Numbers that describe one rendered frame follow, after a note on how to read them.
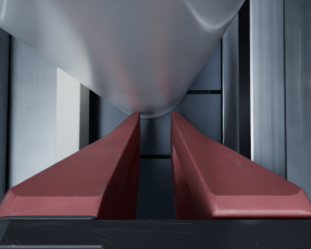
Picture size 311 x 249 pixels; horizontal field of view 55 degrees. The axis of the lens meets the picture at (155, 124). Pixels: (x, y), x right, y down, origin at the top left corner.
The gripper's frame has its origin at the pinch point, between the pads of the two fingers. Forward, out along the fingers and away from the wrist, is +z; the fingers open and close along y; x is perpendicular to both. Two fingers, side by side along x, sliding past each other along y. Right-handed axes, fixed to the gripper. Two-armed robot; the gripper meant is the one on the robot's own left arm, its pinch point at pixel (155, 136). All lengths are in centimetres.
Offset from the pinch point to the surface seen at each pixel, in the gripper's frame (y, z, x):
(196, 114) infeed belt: -2.4, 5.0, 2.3
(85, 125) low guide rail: 3.6, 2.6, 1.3
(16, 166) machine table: 10.6, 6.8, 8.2
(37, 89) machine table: 9.0, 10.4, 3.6
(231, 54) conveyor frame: -4.6, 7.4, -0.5
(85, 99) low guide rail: 3.6, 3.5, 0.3
